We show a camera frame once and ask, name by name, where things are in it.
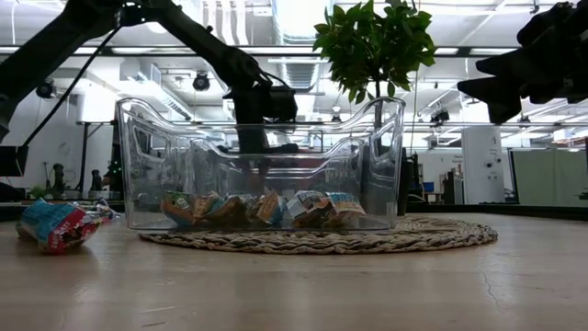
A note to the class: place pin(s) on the black metal stand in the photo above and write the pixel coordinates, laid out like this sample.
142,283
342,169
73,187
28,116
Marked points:
84,156

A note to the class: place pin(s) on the blue green orange granola bar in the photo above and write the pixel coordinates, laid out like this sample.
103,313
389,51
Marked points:
345,209
206,207
103,209
232,211
268,209
177,209

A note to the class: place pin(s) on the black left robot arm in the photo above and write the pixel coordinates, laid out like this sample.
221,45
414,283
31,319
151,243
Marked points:
206,46

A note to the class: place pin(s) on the blue red granola bar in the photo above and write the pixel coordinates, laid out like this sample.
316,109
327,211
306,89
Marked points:
59,230

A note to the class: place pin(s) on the white silver packet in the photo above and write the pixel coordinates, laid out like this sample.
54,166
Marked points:
307,207

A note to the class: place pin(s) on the clear plastic bin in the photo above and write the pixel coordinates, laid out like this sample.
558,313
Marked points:
331,171
211,156
147,202

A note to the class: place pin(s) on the white pillar cabinet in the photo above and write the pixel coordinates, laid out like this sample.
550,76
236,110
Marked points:
482,165

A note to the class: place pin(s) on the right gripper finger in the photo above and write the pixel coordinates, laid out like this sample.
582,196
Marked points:
542,32
500,94

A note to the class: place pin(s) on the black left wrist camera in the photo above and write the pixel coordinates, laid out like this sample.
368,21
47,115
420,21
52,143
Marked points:
282,103

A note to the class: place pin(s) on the green plant in black pot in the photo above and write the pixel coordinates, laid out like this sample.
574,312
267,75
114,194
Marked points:
372,46

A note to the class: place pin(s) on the silver ventilation duct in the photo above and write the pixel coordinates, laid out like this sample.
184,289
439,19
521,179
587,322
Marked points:
301,69

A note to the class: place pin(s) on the overhead light bar rail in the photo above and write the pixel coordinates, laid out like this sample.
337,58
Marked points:
464,50

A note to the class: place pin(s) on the grey green partition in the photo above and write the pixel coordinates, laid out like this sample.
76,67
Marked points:
551,177

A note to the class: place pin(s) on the round woven placemat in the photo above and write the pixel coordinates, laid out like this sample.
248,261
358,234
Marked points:
436,236

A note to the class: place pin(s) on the black ceiling spot lamp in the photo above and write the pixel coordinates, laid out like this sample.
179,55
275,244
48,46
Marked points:
201,82
46,88

